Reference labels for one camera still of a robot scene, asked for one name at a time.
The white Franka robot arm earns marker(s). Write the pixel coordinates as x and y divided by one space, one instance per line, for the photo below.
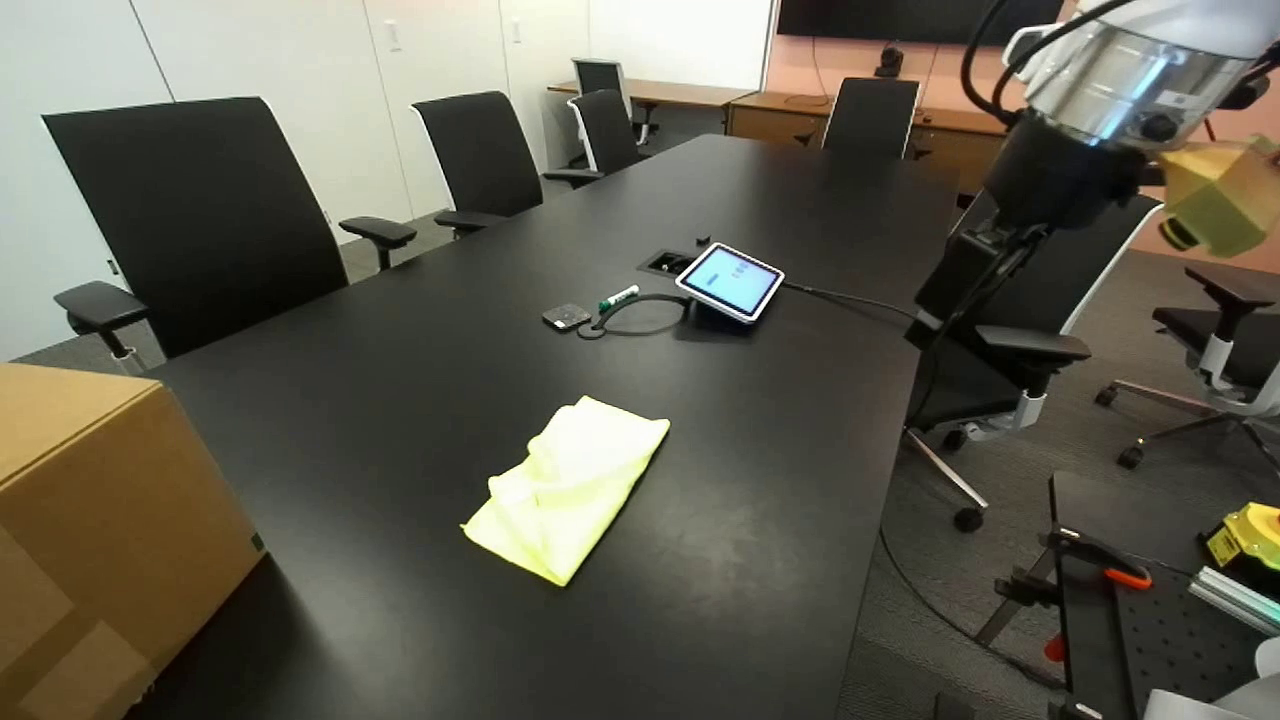
1147 64

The small dark device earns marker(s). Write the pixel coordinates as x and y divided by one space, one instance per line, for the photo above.
570 316

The yellow towel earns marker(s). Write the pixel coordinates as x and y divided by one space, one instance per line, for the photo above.
574 487

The aluminium extrusion bar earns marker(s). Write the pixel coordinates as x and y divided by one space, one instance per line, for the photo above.
1233 596

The yellow object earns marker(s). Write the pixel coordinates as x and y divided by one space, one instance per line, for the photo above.
1254 534

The brown cardboard box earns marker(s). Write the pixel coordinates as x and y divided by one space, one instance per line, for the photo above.
104 534

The black white-framed office chair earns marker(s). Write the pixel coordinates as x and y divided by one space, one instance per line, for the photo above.
1015 361
1226 332

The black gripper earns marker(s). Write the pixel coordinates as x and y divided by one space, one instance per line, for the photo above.
1064 166

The black webcam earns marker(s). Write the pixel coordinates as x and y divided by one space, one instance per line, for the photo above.
888 60

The black breadboard stand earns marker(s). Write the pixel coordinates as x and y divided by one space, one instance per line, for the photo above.
1175 653

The wooden credenza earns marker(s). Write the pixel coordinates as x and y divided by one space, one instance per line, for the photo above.
774 118

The black wall television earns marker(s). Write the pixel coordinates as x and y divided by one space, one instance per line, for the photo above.
906 17

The white tablet on stand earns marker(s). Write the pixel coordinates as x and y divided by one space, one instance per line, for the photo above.
728 280

